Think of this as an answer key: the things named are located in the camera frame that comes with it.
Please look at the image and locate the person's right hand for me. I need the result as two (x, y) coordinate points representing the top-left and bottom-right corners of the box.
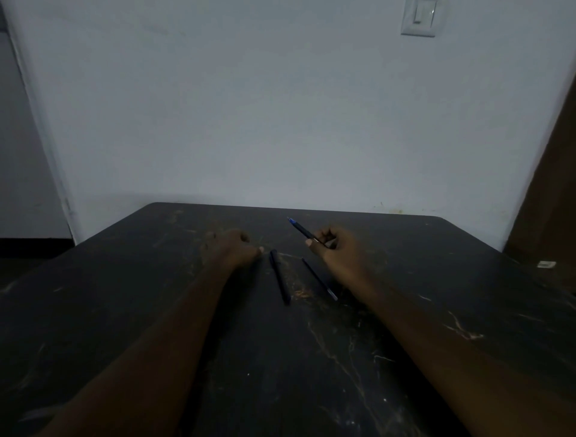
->
(305, 227), (375, 293)

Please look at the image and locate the person's left hand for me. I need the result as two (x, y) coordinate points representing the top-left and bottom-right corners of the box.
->
(201, 230), (265, 273)

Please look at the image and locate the blue-tipped pen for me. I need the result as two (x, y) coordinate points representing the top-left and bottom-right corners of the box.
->
(287, 218), (335, 249)

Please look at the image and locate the person's right forearm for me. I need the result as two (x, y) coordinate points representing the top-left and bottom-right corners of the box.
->
(355, 281), (576, 437)

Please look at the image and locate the person's left forearm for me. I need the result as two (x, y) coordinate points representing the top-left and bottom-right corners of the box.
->
(38, 263), (239, 437)

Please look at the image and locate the thin pen refill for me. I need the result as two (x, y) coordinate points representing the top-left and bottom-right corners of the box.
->
(301, 258), (338, 302)

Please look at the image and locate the dark pen barrel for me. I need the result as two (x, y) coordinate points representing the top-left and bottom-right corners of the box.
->
(269, 249), (291, 305)

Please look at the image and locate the brown wooden door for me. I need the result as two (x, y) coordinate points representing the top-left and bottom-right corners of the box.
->
(503, 74), (576, 295)

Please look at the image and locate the white wall light switch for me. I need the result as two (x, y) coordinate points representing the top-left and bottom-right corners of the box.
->
(401, 0), (449, 38)

